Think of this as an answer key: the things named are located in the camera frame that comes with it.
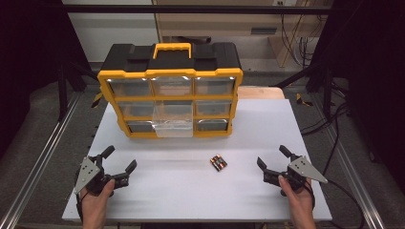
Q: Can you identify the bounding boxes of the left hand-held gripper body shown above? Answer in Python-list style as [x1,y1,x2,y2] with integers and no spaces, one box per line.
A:
[74,155,130,197]

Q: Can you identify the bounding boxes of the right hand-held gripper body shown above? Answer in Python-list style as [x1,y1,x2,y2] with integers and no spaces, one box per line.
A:
[263,155,329,197]

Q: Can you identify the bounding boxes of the clear plastic drawer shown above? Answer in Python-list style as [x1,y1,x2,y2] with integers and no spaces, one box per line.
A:
[152,100,194,138]

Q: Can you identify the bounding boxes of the person's left hand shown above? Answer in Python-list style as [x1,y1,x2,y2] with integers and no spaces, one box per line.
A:
[79,178,116,221]

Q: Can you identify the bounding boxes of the person's right hand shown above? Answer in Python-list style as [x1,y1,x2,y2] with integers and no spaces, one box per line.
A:
[278,175,316,223]

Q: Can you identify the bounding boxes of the yellow and black tape marker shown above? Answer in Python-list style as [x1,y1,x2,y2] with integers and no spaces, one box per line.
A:
[91,92,104,109]
[295,93,314,108]

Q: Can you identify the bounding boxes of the wooden board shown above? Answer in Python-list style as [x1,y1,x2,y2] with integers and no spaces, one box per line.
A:
[237,86,286,100]

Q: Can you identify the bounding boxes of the black metal stand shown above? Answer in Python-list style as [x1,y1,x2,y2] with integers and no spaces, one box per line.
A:
[56,61,99,122]
[273,61,335,120]

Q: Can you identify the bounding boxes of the yellow and black organizer case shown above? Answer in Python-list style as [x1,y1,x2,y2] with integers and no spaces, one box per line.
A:
[96,42,245,139]

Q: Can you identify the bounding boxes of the black curtain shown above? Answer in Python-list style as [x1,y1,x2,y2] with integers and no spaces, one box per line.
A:
[313,0,405,185]
[0,0,94,160]

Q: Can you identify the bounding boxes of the wooden cabinet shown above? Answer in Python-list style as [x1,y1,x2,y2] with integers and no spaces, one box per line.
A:
[152,0,333,69]

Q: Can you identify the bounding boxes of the black floor cables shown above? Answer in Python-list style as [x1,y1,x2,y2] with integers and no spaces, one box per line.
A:
[300,101,352,137]

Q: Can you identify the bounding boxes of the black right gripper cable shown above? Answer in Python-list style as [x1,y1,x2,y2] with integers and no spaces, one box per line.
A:
[323,179,367,229]

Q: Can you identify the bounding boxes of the aluminium frame rail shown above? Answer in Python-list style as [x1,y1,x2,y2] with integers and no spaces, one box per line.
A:
[0,92,82,229]
[309,94,388,229]

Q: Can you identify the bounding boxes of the hanging cable bundle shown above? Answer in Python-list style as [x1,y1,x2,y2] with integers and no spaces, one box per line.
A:
[280,13,319,68]

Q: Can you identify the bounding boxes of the black horizontal frame bar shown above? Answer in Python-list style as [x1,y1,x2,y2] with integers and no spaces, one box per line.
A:
[61,4,333,15]

